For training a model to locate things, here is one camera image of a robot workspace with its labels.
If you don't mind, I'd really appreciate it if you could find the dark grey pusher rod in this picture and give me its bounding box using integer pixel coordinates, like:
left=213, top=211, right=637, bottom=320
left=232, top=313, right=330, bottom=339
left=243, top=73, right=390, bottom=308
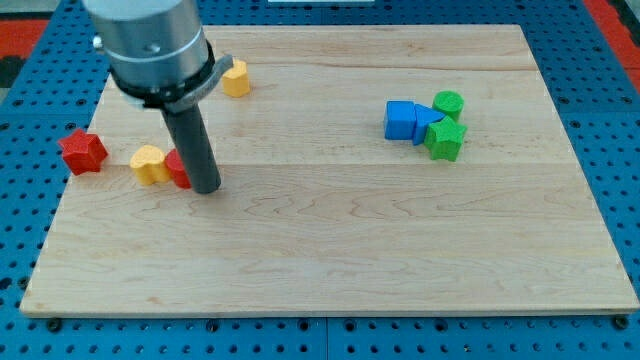
left=161, top=105, right=221, bottom=194

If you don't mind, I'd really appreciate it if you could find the red circle block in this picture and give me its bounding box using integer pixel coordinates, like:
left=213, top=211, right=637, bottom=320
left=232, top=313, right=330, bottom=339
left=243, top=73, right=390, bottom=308
left=164, top=149, right=191, bottom=189

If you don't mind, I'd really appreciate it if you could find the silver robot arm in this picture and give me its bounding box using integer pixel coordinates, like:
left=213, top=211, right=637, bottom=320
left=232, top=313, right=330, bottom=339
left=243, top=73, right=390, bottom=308
left=82, top=0, right=233, bottom=194

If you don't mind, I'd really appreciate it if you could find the yellow hexagon block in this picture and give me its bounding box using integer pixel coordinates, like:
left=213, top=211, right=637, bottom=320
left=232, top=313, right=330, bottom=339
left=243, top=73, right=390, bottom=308
left=222, top=58, right=251, bottom=98

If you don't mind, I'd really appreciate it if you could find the green circle block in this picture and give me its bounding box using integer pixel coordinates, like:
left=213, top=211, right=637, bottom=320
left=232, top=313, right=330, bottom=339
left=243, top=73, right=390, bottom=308
left=432, top=90, right=465, bottom=122

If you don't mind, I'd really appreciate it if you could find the yellow heart block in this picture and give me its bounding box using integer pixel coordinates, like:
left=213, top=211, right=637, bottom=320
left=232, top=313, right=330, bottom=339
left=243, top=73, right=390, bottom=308
left=129, top=145, right=171, bottom=186

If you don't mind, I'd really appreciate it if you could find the wooden board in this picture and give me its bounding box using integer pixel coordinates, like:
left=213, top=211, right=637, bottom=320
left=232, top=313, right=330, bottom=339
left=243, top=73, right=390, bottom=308
left=21, top=25, right=639, bottom=318

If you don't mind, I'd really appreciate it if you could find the red star block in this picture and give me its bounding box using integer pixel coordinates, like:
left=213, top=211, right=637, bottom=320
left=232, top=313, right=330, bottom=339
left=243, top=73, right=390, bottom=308
left=58, top=128, right=108, bottom=176

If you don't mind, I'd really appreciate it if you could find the blue cube block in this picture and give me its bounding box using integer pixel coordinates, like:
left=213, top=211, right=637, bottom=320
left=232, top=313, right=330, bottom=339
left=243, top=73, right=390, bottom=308
left=384, top=100, right=416, bottom=140

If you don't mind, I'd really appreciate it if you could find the blue triangle block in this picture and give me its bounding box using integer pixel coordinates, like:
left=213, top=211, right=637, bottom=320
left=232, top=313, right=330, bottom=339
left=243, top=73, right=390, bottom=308
left=412, top=103, right=445, bottom=146

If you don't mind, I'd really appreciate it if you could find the green star block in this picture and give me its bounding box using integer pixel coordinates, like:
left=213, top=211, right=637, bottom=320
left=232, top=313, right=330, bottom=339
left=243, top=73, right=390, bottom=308
left=424, top=116, right=467, bottom=162

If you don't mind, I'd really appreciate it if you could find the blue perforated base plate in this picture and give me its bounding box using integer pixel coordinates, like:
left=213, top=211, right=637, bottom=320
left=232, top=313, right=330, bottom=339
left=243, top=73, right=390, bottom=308
left=1, top=0, right=639, bottom=359

